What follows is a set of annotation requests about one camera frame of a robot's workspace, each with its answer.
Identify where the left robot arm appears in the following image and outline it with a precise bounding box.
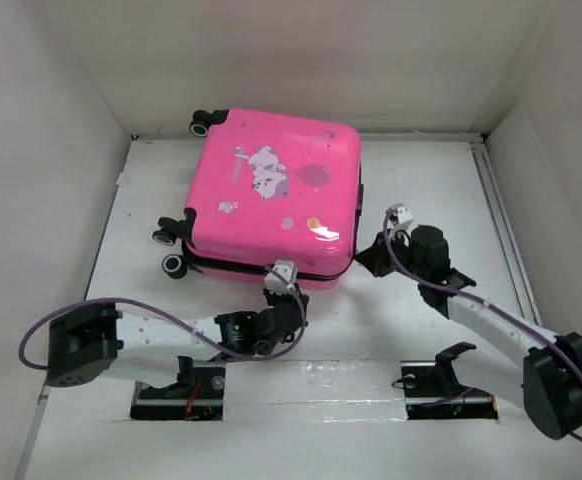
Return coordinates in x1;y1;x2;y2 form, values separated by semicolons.
46;287;309;397

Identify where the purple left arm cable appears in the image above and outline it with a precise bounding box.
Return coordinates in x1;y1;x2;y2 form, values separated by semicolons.
17;269;308;372

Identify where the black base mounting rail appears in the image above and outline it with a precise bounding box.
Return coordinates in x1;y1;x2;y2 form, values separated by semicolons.
130;360;499;423

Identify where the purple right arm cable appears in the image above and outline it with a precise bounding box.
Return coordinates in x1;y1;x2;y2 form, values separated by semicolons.
381;209;582;446

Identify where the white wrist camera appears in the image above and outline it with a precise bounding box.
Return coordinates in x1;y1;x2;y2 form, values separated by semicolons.
264;260;298;294
386;203;414;240

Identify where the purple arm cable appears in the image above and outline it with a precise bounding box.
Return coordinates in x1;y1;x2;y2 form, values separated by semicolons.
17;269;308;372
381;209;582;446

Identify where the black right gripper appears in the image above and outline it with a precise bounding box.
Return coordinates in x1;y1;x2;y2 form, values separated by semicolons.
353;228;426;282

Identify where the pink hard-shell suitcase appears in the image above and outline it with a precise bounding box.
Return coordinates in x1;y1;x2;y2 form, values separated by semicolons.
152;107;364;290

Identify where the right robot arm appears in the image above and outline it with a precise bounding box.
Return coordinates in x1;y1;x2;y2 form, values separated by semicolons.
355;225;582;440

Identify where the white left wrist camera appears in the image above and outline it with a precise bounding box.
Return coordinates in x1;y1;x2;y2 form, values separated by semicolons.
264;260;298;294

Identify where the aluminium side rail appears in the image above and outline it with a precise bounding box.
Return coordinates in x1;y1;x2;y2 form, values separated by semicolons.
473;132;555;357

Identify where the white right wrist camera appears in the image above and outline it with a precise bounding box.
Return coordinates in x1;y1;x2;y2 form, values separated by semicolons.
386;203;414;240

